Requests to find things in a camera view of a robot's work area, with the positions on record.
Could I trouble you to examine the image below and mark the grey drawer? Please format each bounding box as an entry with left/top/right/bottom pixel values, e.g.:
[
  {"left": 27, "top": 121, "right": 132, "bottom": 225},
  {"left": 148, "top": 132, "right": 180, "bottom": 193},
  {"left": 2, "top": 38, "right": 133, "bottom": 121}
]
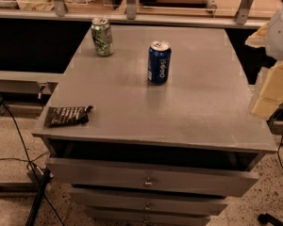
[
  {"left": 45, "top": 157, "right": 258, "bottom": 197},
  {"left": 85, "top": 207, "right": 210, "bottom": 226},
  {"left": 70, "top": 187, "right": 227, "bottom": 216}
]

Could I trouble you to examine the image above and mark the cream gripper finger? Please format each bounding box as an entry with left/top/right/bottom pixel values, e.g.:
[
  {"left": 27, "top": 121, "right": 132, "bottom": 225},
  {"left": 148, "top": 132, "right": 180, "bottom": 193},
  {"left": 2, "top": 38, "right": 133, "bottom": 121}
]
[
  {"left": 245, "top": 23, "right": 269, "bottom": 48},
  {"left": 251, "top": 61, "right": 283, "bottom": 120}
]

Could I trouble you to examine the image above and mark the bottom grey drawer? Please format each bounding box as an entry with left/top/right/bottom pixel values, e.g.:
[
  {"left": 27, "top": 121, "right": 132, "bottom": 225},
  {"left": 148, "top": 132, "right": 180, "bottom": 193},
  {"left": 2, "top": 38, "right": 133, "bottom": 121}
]
[{"left": 85, "top": 207, "right": 210, "bottom": 226}]

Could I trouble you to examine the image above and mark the black floor cable left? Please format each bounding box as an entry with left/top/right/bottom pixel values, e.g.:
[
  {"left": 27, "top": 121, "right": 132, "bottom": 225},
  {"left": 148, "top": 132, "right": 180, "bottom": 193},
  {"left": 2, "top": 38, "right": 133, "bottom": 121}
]
[{"left": 0, "top": 102, "right": 67, "bottom": 226}]

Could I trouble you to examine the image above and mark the black tripod leg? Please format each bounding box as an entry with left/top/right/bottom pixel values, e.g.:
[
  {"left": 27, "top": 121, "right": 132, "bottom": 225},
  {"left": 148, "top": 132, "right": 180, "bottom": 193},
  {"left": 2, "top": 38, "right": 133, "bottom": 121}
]
[{"left": 25, "top": 169, "right": 50, "bottom": 226}]

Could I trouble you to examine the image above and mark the top grey drawer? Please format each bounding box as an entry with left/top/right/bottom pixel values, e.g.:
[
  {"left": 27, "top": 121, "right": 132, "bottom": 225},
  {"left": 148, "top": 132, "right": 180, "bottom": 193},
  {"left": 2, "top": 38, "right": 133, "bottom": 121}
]
[{"left": 45, "top": 157, "right": 258, "bottom": 197}]

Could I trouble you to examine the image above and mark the green soda can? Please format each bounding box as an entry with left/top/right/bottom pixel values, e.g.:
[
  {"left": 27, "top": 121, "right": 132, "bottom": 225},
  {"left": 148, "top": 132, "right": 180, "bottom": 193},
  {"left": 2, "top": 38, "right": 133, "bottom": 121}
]
[{"left": 92, "top": 18, "right": 114, "bottom": 57}]

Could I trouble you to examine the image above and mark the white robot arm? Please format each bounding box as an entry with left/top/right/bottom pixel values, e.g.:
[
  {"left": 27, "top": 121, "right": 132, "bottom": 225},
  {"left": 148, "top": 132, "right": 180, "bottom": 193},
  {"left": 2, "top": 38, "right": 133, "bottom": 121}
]
[{"left": 245, "top": 5, "right": 283, "bottom": 120}]

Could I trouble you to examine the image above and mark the blue pepsi can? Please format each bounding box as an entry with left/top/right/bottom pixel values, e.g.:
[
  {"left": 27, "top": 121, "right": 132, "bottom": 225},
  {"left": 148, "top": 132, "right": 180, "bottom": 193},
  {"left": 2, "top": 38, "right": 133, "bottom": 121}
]
[{"left": 147, "top": 40, "right": 172, "bottom": 85}]

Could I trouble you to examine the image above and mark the black rxbar chocolate wrapper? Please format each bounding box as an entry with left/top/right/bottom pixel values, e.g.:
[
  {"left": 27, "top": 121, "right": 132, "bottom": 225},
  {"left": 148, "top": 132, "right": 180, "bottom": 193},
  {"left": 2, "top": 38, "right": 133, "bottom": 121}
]
[{"left": 44, "top": 105, "right": 93, "bottom": 127}]

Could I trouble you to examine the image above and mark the grey metal railing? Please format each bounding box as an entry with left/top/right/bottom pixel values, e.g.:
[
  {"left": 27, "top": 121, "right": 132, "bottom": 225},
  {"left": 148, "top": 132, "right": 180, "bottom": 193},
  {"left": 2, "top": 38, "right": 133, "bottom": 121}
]
[{"left": 0, "top": 0, "right": 283, "bottom": 30}]

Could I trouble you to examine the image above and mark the middle grey drawer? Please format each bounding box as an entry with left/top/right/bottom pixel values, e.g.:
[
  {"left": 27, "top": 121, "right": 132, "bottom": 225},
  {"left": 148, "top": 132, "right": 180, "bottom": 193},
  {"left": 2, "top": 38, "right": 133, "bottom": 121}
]
[{"left": 70, "top": 187, "right": 227, "bottom": 216}]

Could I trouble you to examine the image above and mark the grey drawer cabinet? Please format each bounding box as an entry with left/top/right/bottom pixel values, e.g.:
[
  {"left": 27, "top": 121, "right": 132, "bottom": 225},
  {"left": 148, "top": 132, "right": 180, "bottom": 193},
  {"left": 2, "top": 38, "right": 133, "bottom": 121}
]
[{"left": 31, "top": 24, "right": 278, "bottom": 226}]

